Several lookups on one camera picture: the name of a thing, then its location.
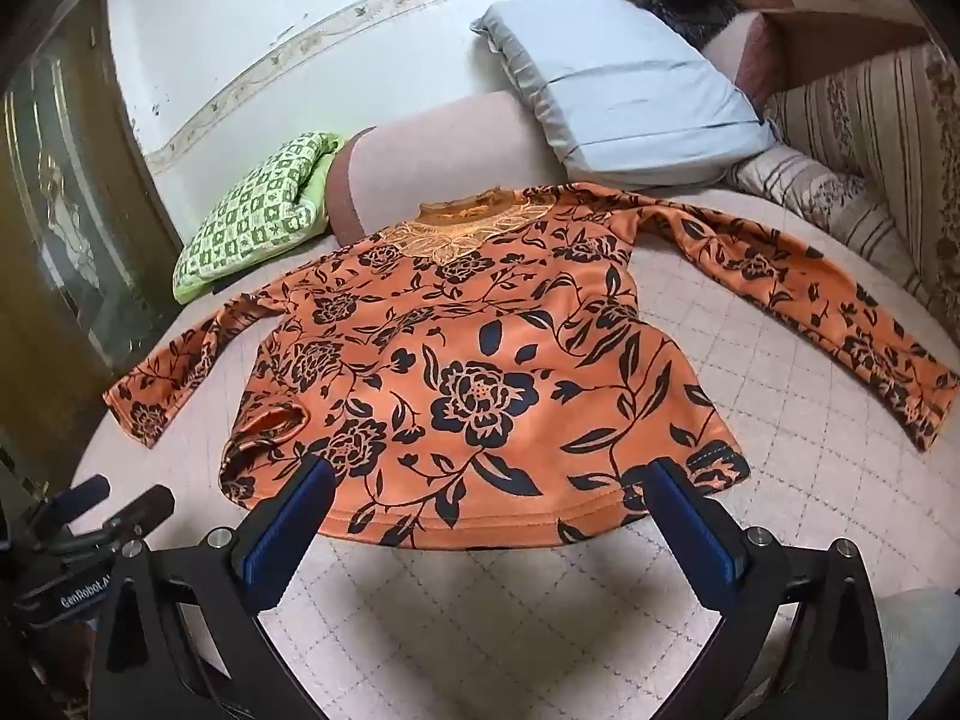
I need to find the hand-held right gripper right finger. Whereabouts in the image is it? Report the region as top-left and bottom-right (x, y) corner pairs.
(643, 457), (893, 720)

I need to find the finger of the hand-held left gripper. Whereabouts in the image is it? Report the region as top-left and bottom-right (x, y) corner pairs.
(30, 475), (111, 533)
(101, 485), (177, 541)

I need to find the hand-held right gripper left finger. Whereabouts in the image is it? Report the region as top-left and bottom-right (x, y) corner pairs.
(94, 456), (338, 720)

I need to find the orange floral long-sleeved shirt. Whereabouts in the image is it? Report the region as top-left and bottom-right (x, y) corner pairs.
(103, 181), (960, 550)

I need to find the quilted beige mattress cover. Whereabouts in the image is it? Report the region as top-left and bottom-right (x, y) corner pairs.
(67, 187), (960, 720)

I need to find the green checkered folded blanket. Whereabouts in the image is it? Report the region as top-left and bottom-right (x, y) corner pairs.
(172, 131), (350, 306)

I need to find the pink bolster cushion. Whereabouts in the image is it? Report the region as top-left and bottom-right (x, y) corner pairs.
(326, 90), (572, 248)

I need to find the light blue pillow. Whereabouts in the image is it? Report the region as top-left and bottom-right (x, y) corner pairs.
(471, 0), (777, 188)

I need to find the brown cushion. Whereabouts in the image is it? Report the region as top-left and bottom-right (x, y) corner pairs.
(731, 11), (792, 110)

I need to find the wooden side table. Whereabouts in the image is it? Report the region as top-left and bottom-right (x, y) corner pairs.
(761, 0), (932, 87)

